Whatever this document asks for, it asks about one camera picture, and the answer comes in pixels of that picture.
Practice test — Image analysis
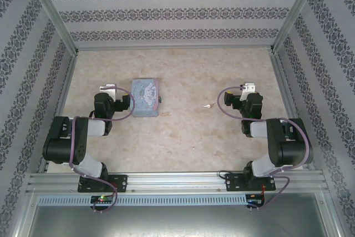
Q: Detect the aluminium frame post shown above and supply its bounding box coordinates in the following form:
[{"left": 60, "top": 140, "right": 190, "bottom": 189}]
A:
[
  {"left": 23, "top": 0, "right": 80, "bottom": 56},
  {"left": 268, "top": 0, "right": 325, "bottom": 54}
]

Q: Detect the grey slotted cable duct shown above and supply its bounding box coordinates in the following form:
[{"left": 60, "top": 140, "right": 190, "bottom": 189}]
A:
[{"left": 37, "top": 194, "right": 247, "bottom": 206}]

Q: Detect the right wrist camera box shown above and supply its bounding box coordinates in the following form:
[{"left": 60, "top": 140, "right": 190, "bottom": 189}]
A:
[{"left": 240, "top": 82, "right": 256, "bottom": 102}]

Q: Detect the aluminium mounting rail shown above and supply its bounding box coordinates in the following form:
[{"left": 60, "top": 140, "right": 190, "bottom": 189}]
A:
[{"left": 26, "top": 172, "right": 325, "bottom": 195}]

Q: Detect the grey metal panel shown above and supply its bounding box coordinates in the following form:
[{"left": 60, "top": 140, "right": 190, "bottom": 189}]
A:
[{"left": 16, "top": 205, "right": 343, "bottom": 237}]

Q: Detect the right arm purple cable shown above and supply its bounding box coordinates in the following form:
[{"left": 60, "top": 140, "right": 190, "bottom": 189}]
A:
[{"left": 217, "top": 85, "right": 310, "bottom": 211}]

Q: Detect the aluminium side rail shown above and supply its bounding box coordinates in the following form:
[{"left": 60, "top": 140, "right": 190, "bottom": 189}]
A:
[
  {"left": 37, "top": 52, "right": 80, "bottom": 174},
  {"left": 268, "top": 52, "right": 317, "bottom": 171}
]

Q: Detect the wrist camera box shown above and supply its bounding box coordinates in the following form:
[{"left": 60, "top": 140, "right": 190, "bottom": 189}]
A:
[
  {"left": 240, "top": 82, "right": 256, "bottom": 102},
  {"left": 100, "top": 83, "right": 117, "bottom": 97}
]

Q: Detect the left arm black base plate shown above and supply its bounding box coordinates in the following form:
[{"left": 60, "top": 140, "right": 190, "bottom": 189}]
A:
[{"left": 77, "top": 174, "right": 129, "bottom": 193}]

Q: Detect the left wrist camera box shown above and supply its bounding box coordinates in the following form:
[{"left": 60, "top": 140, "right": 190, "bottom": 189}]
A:
[{"left": 100, "top": 83, "right": 117, "bottom": 97}]

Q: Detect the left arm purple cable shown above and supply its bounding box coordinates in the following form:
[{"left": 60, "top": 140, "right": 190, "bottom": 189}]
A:
[{"left": 69, "top": 87, "right": 136, "bottom": 213}]

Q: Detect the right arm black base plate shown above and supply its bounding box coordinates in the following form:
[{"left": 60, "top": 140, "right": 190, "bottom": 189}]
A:
[{"left": 224, "top": 173, "right": 277, "bottom": 192}]

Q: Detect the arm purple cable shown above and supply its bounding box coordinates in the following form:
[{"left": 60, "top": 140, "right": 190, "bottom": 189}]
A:
[
  {"left": 217, "top": 85, "right": 310, "bottom": 211},
  {"left": 69, "top": 87, "right": 136, "bottom": 213}
]

